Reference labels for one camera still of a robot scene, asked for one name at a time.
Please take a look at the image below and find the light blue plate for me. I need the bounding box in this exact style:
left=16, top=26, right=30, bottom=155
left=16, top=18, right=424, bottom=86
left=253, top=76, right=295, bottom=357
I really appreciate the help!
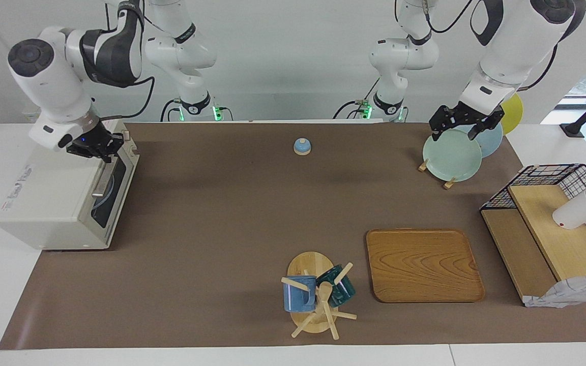
left=95, top=173, right=116, bottom=209

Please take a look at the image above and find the toaster oven glass door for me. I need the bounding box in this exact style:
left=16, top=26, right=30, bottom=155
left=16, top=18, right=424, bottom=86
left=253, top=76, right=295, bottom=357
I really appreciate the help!
left=90, top=136, right=140, bottom=245

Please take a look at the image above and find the cream toaster oven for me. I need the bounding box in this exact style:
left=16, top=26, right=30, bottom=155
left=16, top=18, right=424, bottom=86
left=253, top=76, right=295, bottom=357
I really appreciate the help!
left=0, top=130, right=140, bottom=251

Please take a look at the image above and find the blue upright rack plate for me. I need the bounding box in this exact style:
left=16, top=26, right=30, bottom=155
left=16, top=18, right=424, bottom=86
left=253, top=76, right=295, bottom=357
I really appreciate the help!
left=456, top=122, right=504, bottom=158

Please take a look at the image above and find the pale green plate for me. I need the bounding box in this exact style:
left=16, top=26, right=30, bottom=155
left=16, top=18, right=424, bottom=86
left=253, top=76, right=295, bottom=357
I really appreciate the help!
left=422, top=128, right=483, bottom=182

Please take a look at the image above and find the yellow plate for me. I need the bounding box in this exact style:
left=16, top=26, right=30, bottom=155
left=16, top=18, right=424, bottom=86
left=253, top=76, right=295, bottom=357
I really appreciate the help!
left=499, top=93, right=524, bottom=135

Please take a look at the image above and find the wooden plate rack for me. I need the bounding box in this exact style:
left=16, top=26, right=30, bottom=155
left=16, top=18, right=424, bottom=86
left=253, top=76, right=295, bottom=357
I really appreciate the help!
left=418, top=159, right=456, bottom=190

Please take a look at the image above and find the white cup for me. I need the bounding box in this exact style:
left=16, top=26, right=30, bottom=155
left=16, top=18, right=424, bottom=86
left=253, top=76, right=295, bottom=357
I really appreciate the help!
left=552, top=188, right=586, bottom=230

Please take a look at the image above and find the brown wooden tray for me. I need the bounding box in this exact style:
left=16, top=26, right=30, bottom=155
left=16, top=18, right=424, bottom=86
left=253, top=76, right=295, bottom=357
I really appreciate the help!
left=366, top=228, right=485, bottom=303

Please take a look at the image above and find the brown table mat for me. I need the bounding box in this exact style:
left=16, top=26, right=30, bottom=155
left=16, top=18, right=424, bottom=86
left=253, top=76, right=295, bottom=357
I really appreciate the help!
left=0, top=122, right=586, bottom=350

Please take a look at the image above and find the wooden mug tree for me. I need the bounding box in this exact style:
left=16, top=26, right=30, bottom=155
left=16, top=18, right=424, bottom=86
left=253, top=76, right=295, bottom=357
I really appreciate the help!
left=280, top=251, right=358, bottom=340

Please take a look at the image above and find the dark green mug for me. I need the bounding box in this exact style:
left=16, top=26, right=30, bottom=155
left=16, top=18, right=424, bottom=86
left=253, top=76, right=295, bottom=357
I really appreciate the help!
left=316, top=264, right=357, bottom=308

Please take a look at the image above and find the white patterned cloth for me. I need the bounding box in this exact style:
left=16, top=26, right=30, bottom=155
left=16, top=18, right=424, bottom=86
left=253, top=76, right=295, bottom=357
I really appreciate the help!
left=523, top=273, right=586, bottom=309

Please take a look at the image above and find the blue mug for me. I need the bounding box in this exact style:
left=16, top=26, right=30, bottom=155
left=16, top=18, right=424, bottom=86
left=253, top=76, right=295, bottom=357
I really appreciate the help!
left=283, top=275, right=318, bottom=313

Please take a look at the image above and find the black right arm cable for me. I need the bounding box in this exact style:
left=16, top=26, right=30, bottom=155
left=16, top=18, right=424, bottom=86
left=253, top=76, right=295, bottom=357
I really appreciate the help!
left=101, top=76, right=155, bottom=121

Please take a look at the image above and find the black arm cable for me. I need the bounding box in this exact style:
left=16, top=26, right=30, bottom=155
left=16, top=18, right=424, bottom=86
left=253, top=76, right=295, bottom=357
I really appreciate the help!
left=101, top=76, right=155, bottom=121
left=423, top=0, right=477, bottom=34

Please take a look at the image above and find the black base cable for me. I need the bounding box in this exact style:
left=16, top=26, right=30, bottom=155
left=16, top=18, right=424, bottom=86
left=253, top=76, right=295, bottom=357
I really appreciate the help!
left=160, top=98, right=182, bottom=123
left=333, top=76, right=380, bottom=120

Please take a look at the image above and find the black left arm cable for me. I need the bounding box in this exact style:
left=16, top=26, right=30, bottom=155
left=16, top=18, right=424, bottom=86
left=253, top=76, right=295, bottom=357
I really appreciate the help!
left=423, top=0, right=477, bottom=34

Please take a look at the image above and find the black wire basket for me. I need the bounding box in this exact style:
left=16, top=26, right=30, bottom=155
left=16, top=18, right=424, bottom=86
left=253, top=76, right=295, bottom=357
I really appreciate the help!
left=480, top=163, right=586, bottom=270

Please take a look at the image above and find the wire and wood shelf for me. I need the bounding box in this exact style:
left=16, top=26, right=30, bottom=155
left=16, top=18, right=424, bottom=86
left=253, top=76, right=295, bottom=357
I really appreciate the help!
left=480, top=184, right=586, bottom=306

